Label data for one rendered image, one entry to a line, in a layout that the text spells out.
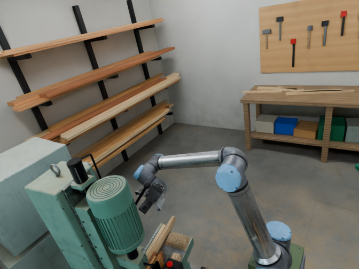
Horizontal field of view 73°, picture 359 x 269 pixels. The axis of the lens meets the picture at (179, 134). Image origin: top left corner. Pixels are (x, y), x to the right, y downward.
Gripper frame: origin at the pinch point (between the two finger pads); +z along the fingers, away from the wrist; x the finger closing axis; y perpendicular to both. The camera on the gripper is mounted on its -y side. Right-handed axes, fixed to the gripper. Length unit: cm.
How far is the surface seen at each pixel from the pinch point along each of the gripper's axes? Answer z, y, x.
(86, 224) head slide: 6.5, -22.2, -16.4
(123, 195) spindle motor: 18.8, 2.1, -8.8
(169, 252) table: -25.6, -22.3, 25.8
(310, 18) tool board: -189, 254, 28
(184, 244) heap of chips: -26.4, -13.9, 30.2
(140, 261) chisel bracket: -3.5, -25.4, 13.6
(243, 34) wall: -241, 216, -35
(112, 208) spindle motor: 20.4, -3.7, -8.9
